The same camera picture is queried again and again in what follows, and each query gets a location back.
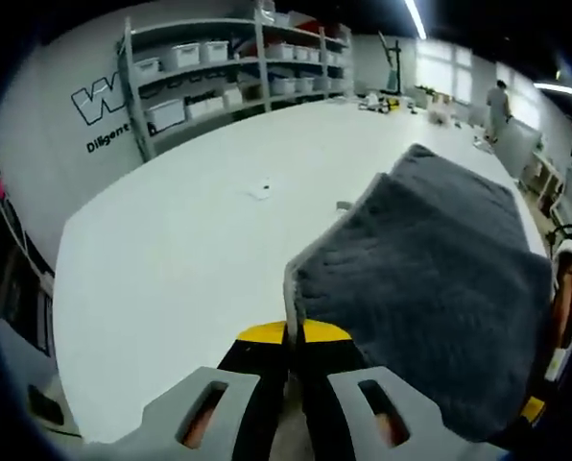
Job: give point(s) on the grey towel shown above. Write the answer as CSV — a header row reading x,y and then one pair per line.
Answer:
x,y
435,288

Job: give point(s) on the black stand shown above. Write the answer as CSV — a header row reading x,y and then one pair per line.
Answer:
x,y
396,67

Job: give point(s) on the person's right hand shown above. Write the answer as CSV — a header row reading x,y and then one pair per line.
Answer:
x,y
566,302

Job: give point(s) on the grey metal shelf unit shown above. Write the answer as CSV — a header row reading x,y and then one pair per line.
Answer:
x,y
263,72

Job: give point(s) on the long ceiling light strip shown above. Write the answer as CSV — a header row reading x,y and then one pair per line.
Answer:
x,y
415,19

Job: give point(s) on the short ceiling light tube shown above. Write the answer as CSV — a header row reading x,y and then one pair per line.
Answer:
x,y
555,89

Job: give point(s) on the small white object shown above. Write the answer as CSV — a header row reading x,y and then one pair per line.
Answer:
x,y
259,192

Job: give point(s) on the row of white storage boxes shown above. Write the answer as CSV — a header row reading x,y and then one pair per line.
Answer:
x,y
185,54

